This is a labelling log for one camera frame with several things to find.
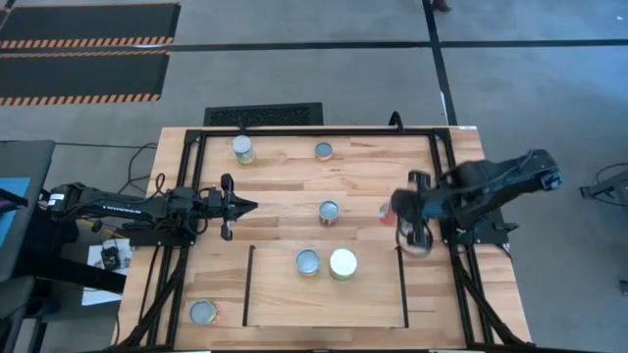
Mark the small black device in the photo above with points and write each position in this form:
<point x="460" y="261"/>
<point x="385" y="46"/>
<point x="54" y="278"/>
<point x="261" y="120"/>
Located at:
<point x="110" y="257"/>

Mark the white can with red tomatoes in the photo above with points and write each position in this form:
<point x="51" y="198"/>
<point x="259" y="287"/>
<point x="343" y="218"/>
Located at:
<point x="329" y="212"/>

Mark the white paper sheet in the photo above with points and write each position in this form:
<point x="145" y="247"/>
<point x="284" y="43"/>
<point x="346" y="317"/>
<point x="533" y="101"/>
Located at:
<point x="95" y="255"/>

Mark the pink mixed fruit can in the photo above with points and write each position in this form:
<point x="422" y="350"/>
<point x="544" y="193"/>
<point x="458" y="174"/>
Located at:
<point x="384" y="216"/>

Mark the small yellow can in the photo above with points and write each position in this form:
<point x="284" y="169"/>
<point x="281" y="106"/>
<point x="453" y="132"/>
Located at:
<point x="323" y="150"/>

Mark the can with white lid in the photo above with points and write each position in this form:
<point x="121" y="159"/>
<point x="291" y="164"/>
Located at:
<point x="343" y="263"/>

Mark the black perforated floor grate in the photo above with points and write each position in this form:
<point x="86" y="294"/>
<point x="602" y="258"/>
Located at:
<point x="265" y="115"/>

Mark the can with grey metal lid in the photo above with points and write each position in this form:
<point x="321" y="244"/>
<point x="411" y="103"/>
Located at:
<point x="308" y="261"/>

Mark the black mat orange hazard stripes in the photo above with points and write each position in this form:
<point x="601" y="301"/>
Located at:
<point x="83" y="73"/>
<point x="88" y="22"/>

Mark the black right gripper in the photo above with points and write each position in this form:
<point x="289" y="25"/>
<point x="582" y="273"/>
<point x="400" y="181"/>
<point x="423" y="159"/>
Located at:
<point x="424" y="206"/>

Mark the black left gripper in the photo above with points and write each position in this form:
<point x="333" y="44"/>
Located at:
<point x="226" y="206"/>

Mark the grey desk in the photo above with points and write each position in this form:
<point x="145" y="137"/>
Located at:
<point x="34" y="166"/>

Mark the black aluminium table frame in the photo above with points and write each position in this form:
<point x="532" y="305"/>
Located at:
<point x="319" y="132"/>

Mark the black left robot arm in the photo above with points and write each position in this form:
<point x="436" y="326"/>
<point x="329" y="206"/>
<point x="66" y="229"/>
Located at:
<point x="122" y="210"/>

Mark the person's foot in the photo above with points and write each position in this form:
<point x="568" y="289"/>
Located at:
<point x="440" y="5"/>

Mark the green can with pink shapes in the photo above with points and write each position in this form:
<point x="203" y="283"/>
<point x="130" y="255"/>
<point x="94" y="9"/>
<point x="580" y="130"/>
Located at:
<point x="203" y="312"/>

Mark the black floor stand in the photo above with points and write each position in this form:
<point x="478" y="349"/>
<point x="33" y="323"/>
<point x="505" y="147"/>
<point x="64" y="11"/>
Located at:
<point x="608" y="185"/>

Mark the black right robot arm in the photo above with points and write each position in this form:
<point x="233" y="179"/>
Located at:
<point x="490" y="181"/>

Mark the tall teal and yellow can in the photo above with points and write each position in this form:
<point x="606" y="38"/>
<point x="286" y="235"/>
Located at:
<point x="243" y="147"/>

